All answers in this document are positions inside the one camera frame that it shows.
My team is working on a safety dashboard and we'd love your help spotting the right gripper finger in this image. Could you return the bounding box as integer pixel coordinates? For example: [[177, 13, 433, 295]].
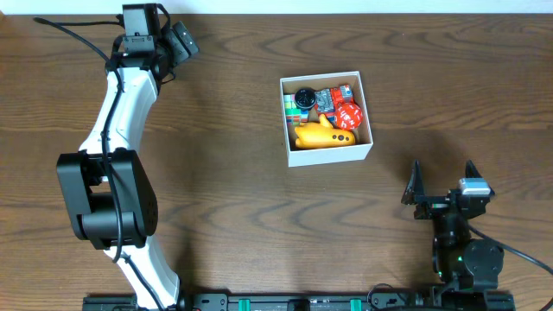
[[465, 160, 481, 178], [401, 160, 426, 205]]

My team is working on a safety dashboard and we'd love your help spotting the red polyhedral letter ball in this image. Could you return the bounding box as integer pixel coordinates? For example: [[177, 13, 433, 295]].
[[335, 102, 363, 130]]

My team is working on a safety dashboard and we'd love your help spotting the orange toy dog figure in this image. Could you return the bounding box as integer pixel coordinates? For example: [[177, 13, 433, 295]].
[[294, 115, 356, 149]]

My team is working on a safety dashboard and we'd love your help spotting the red and grey toy truck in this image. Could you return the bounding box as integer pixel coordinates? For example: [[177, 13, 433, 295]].
[[315, 84, 353, 123]]

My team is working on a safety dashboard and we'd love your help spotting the colourful puzzle cube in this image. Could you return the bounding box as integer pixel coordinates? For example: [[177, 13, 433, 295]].
[[283, 94, 308, 125]]

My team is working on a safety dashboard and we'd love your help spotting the black round wheel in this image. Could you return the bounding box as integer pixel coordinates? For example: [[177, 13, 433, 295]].
[[294, 88, 316, 111]]

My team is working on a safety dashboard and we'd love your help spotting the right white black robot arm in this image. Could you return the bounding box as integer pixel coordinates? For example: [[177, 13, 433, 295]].
[[401, 161, 505, 292]]

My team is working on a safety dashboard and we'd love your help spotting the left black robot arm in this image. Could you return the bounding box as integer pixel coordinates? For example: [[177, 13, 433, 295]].
[[56, 3, 188, 310]]

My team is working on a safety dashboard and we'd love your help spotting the white cardboard box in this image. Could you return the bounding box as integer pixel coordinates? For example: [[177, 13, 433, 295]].
[[280, 72, 373, 167]]

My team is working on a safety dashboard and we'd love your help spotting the right black cable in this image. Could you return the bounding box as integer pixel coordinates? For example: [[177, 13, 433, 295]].
[[466, 222, 553, 311]]

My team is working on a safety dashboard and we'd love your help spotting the black cable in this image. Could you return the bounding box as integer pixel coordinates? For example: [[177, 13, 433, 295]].
[[33, 3, 178, 311], [466, 222, 553, 311]]

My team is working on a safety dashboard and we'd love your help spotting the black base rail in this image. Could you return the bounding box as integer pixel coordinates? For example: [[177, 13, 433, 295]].
[[81, 291, 516, 311]]

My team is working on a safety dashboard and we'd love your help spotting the left black cable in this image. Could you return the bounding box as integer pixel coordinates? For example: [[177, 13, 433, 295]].
[[33, 3, 178, 311]]

